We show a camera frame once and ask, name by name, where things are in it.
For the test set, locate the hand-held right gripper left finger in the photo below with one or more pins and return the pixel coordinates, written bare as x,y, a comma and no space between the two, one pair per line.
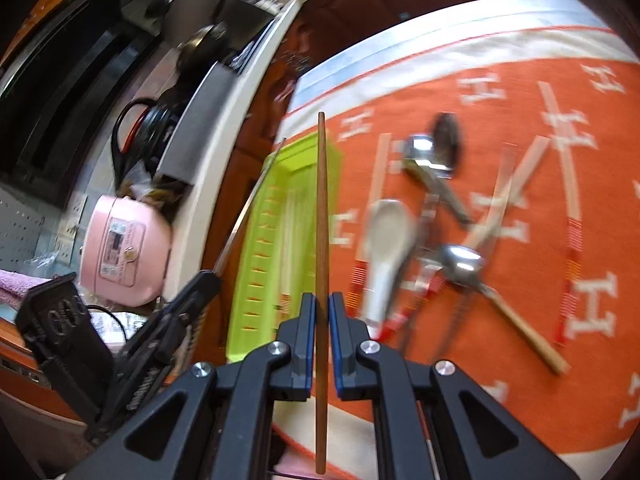
312,320

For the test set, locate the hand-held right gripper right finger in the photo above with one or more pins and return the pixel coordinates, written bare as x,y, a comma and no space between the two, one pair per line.
335,320

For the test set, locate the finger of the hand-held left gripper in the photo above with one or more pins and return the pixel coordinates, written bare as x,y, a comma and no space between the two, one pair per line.
200,285

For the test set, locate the green plastic utensil tray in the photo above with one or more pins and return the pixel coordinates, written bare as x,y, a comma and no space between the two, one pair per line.
250,310

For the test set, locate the metal chopstick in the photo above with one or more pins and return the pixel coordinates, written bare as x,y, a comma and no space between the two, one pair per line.
248,210

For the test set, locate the white ceramic spoon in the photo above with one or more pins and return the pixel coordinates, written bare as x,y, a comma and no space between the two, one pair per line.
387,240

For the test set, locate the brown wooden chopstick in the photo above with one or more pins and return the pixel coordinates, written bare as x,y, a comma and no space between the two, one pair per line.
321,210

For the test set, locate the large plain metal spoon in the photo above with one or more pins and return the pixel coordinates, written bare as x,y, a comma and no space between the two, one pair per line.
448,132

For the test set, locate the bamboo chopstick red band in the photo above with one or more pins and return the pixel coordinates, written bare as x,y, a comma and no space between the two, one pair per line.
570,185

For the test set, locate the pink towel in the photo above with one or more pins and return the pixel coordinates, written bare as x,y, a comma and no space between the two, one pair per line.
15,285

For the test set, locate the pink rice cooker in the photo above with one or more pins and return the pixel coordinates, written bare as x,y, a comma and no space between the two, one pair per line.
125,240

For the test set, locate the clear plastic food bag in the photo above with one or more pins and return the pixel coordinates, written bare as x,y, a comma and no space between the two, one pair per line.
145,190

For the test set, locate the stainless steel splash guard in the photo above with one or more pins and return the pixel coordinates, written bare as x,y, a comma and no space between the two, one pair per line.
200,125

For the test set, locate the black wok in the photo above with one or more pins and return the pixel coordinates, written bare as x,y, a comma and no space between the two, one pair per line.
200,42

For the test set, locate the black range hood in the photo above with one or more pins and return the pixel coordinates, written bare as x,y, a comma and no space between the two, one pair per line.
60,85

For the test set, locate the orange patterned blanket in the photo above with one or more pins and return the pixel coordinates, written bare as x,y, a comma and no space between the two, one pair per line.
610,185

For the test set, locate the light blue table cloth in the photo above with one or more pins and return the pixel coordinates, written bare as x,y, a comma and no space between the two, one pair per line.
450,35

